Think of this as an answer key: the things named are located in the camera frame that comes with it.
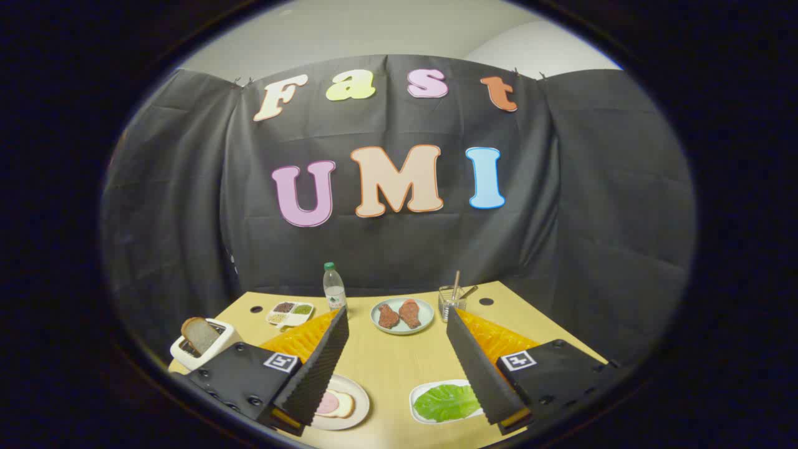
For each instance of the light green round plate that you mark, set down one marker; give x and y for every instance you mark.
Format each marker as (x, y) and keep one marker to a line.
(427, 312)

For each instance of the metal utensil holder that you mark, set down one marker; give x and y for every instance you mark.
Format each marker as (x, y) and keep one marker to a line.
(446, 307)

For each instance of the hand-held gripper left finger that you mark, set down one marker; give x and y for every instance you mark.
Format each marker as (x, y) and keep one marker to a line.
(318, 374)

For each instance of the white divided dish of beans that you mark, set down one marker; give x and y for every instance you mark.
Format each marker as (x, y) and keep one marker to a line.
(290, 313)

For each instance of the toasted bread slice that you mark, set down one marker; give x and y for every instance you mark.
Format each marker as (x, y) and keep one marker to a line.
(201, 335)

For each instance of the green lettuce leaf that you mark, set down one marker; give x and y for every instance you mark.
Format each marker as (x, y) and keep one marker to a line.
(446, 402)

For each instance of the white toaster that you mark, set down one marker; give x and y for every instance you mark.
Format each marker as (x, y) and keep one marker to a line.
(181, 358)

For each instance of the clear plastic water bottle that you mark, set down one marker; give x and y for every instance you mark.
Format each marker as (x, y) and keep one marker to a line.
(335, 293)

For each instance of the pink ham slice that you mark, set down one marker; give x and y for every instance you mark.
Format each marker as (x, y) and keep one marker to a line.
(327, 404)

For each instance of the brown fried meat piece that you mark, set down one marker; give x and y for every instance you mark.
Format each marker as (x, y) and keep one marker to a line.
(388, 317)
(410, 313)

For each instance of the white square plate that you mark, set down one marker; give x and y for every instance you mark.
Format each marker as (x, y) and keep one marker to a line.
(416, 411)

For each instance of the round beige plate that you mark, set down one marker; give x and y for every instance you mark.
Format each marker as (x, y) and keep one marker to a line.
(360, 404)

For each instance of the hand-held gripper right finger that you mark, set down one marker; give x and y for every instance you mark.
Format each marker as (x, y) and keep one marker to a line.
(483, 374)

